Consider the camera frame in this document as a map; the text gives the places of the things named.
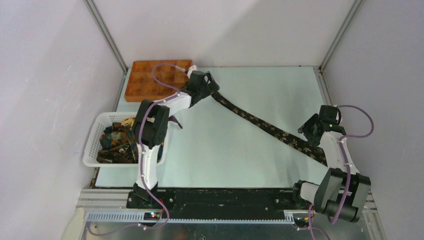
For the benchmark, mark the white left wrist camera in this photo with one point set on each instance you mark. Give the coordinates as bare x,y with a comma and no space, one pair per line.
190,70

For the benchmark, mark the aluminium frame rail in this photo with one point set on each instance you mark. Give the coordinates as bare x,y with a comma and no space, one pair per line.
110,204

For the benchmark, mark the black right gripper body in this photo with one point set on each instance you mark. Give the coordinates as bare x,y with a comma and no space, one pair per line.
307,128

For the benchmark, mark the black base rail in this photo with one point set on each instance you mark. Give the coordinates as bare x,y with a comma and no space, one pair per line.
238,204

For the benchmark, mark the wooden compartment tray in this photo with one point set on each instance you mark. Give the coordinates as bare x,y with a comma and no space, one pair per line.
150,79

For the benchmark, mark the black gold floral tie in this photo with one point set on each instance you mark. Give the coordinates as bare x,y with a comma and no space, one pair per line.
314,152

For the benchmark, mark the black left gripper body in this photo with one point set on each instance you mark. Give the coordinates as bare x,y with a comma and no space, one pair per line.
206,89

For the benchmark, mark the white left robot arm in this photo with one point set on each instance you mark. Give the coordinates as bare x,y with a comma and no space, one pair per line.
151,125

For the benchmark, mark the green gold patterned tie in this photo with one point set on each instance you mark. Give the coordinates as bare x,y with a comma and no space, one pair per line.
118,144

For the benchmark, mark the dark red striped tie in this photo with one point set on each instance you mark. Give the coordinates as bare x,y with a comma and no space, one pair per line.
173,119

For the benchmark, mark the white plastic basket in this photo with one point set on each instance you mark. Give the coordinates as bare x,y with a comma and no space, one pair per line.
93,145

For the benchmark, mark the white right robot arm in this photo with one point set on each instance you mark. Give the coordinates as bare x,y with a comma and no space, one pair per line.
343,191

